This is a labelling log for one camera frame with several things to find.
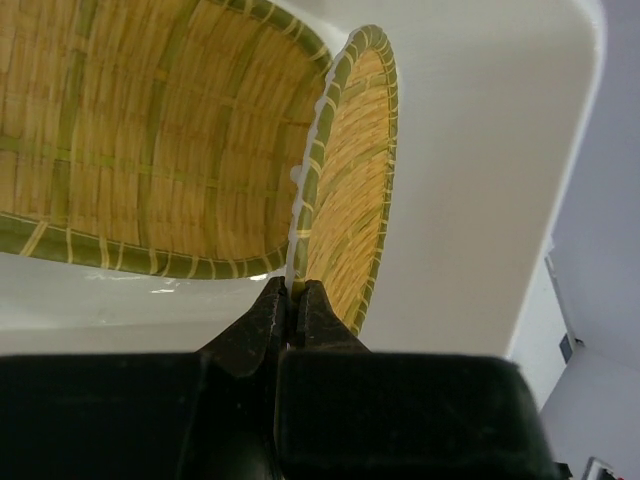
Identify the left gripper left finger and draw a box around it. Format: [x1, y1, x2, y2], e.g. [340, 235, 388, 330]
[198, 276, 288, 376]

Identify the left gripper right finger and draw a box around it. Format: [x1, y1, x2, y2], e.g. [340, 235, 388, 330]
[282, 280, 370, 354]

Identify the round woven bamboo plate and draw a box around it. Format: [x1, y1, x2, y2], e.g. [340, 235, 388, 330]
[285, 24, 399, 334]

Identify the square woven bamboo tray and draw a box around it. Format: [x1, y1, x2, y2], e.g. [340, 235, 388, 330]
[1, 1, 331, 280]

